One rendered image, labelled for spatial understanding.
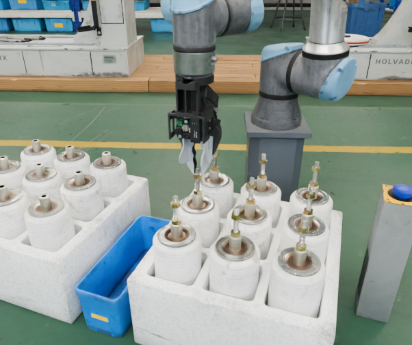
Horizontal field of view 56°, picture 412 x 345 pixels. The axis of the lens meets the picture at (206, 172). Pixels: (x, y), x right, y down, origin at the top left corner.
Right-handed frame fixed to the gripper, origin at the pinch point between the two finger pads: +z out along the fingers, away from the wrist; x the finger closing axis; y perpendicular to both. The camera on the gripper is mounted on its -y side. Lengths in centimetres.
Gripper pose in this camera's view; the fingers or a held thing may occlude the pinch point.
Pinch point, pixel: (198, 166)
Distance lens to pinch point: 81.4
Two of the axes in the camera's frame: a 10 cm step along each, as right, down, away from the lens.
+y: -3.1, 4.4, -8.4
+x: 9.5, 1.4, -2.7
